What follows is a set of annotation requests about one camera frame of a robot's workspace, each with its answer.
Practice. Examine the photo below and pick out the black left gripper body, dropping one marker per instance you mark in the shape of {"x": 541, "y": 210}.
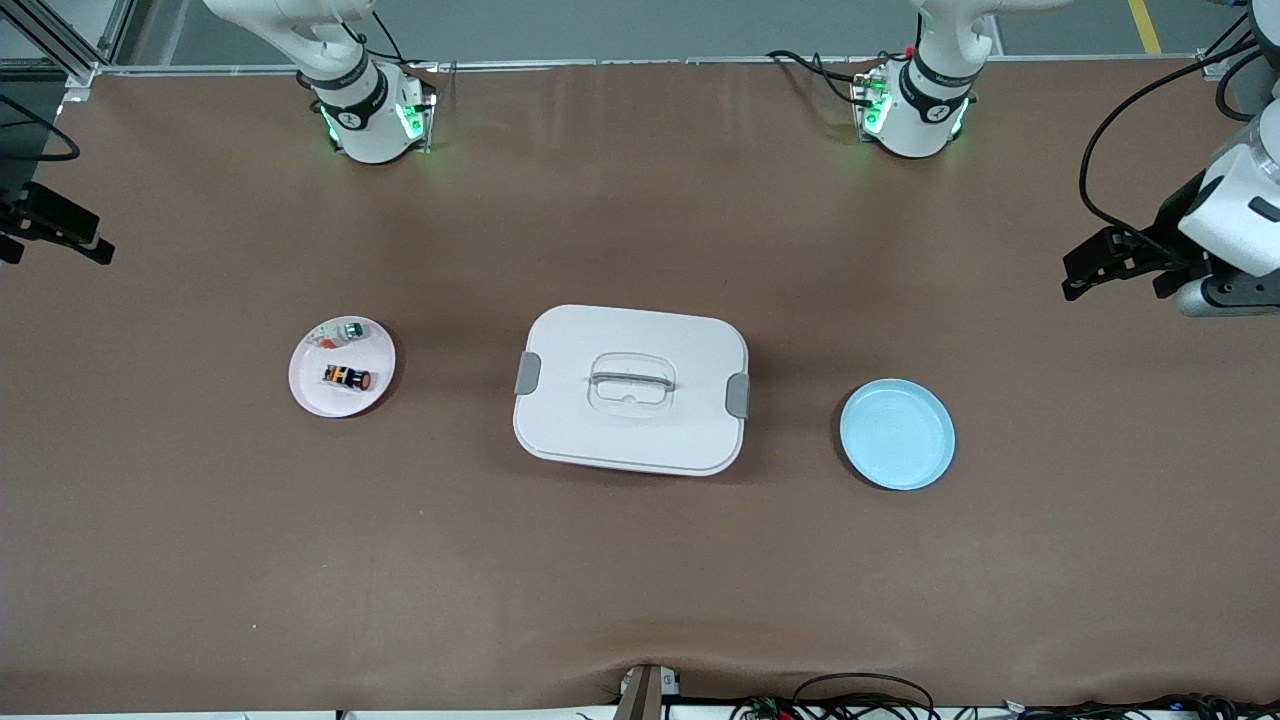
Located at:
{"x": 1166, "y": 243}

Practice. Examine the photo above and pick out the orange and black push-button switch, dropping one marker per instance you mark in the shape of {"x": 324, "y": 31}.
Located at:
{"x": 345, "y": 377}

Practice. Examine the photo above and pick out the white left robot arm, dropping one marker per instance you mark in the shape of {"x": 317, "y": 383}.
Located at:
{"x": 920, "y": 110}

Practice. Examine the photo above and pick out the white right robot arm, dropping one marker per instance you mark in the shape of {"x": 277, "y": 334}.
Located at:
{"x": 370, "y": 120}

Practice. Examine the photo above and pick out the white lidded storage box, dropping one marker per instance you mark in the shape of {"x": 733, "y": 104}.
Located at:
{"x": 600, "y": 440}

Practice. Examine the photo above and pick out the light blue round plate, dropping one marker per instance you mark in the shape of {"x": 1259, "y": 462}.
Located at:
{"x": 897, "y": 435}

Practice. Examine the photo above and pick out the pink round plate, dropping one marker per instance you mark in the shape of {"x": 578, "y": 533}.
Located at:
{"x": 330, "y": 400}

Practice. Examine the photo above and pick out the aluminium frame profile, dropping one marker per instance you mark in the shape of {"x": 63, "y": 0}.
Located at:
{"x": 1212, "y": 64}
{"x": 85, "y": 72}

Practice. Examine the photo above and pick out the white switch with green button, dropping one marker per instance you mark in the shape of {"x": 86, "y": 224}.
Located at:
{"x": 352, "y": 329}

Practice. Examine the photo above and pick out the silver table edge rail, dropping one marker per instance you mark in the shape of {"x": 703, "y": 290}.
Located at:
{"x": 620, "y": 64}

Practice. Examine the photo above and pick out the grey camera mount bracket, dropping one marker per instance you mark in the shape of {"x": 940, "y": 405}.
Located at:
{"x": 640, "y": 695}

